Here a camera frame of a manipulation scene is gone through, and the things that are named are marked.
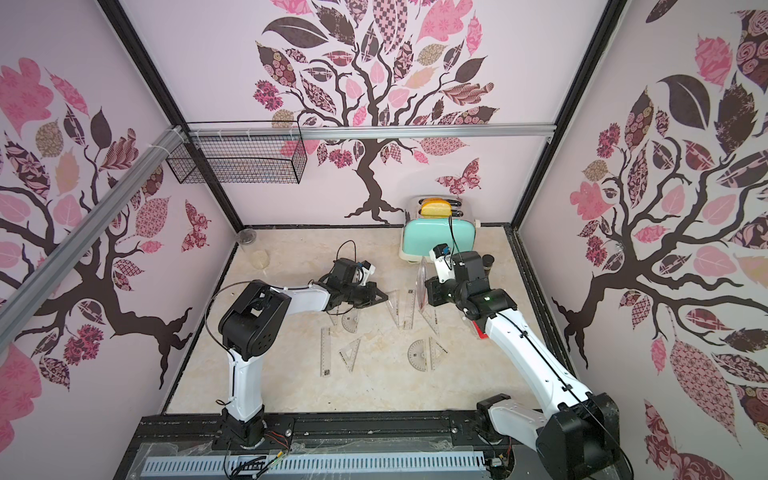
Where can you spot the clear straight ruler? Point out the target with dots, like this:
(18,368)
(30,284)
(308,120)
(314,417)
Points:
(325,352)
(409,310)

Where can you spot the yellow toast slice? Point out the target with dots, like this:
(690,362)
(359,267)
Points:
(435,208)

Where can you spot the aluminium rail back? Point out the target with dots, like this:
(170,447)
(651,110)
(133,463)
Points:
(381,132)

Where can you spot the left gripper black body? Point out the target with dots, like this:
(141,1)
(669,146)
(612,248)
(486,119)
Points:
(358,295)

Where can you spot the aluminium rail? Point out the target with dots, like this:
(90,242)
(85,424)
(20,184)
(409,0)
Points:
(32,293)
(381,132)

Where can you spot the aluminium rail left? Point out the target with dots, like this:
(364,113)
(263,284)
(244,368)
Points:
(32,293)

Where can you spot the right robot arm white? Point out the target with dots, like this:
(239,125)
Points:
(574,432)

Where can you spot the white slotted cable duct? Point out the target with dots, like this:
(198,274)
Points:
(416,465)

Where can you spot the black wire basket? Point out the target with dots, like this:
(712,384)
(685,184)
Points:
(242,152)

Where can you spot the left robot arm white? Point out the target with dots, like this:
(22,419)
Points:
(250,327)

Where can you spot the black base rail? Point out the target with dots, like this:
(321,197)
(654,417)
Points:
(460,427)

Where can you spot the clear triangle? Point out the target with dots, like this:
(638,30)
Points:
(429,314)
(393,306)
(437,353)

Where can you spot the clear glass jar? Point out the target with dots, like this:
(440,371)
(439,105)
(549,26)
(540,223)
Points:
(249,244)

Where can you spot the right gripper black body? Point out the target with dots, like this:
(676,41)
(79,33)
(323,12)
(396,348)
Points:
(442,288)

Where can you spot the mint green toaster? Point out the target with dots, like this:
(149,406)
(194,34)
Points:
(419,235)

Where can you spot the clear triangle set square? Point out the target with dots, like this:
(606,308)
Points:
(349,353)

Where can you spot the clear protractor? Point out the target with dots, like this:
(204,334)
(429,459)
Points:
(417,356)
(350,321)

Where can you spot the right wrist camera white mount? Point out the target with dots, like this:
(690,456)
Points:
(441,256)

